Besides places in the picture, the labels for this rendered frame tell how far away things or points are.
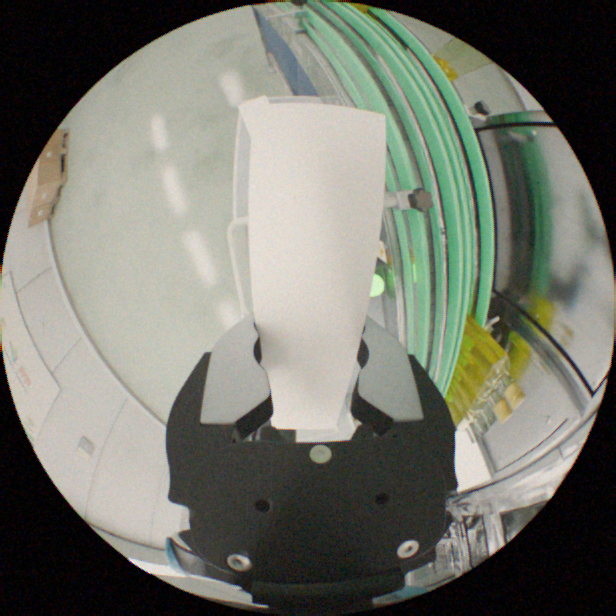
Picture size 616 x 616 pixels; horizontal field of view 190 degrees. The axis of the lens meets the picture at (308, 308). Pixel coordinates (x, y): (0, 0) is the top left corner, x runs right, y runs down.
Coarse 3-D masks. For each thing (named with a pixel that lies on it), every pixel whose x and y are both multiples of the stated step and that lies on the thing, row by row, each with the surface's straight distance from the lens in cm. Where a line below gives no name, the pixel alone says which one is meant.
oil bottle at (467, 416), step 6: (450, 384) 60; (450, 390) 61; (456, 390) 58; (456, 396) 59; (456, 402) 60; (462, 402) 57; (462, 408) 58; (462, 414) 59; (468, 414) 56; (474, 414) 56; (480, 414) 57; (468, 420) 57; (474, 420) 57
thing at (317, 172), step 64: (256, 128) 10; (320, 128) 10; (384, 128) 11; (256, 192) 9; (320, 192) 9; (256, 256) 10; (320, 256) 9; (256, 320) 11; (320, 320) 11; (320, 384) 14
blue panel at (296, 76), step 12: (264, 24) 115; (276, 36) 96; (276, 48) 108; (288, 48) 82; (276, 60) 123; (288, 60) 90; (288, 72) 100; (300, 72) 76; (300, 84) 83; (312, 84) 66; (312, 96) 71
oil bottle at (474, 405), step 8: (456, 368) 54; (456, 376) 55; (456, 384) 56; (464, 384) 52; (464, 392) 53; (472, 392) 51; (464, 400) 55; (472, 400) 51; (480, 400) 51; (488, 400) 52; (472, 408) 52; (480, 408) 51
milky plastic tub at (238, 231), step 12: (228, 228) 41; (240, 228) 45; (228, 240) 42; (240, 240) 45; (240, 252) 44; (240, 264) 44; (240, 276) 43; (240, 288) 44; (240, 300) 45; (252, 300) 49
